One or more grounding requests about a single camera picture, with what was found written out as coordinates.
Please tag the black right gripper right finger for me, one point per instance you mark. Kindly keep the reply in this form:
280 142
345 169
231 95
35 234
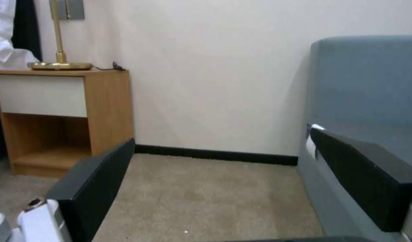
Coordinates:
360 181

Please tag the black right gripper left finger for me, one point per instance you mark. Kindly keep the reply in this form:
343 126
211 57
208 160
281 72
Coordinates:
91 184

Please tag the wooden nightstand with white drawer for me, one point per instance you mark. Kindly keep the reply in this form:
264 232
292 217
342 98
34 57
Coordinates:
63 118

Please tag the blue-grey upholstered armchair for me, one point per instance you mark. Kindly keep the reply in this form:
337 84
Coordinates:
357 106

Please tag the brass table lamp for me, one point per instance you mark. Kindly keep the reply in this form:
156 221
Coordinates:
59 50

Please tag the dark headboard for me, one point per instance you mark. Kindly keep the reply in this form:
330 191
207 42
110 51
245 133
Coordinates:
26 27

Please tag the white bedding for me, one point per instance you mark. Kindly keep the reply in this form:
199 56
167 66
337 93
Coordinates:
2 32

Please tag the grey wall switch plate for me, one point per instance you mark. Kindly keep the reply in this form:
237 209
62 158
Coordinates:
75 8

